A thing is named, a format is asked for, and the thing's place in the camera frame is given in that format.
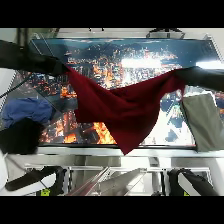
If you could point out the black garment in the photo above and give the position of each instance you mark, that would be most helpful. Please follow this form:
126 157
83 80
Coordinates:
20 136

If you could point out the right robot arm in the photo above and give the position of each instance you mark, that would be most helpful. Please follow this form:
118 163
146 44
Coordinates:
206 78

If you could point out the silver frame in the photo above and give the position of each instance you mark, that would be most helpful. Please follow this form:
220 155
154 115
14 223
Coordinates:
100 152

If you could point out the blue garment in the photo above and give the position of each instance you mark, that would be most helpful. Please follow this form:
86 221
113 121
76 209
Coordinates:
26 110

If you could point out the dark red garment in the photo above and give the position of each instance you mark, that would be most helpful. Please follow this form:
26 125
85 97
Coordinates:
126 106

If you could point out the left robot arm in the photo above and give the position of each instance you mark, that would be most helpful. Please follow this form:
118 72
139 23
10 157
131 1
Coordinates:
30 60

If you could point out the grey-green garment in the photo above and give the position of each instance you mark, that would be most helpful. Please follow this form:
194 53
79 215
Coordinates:
205 123

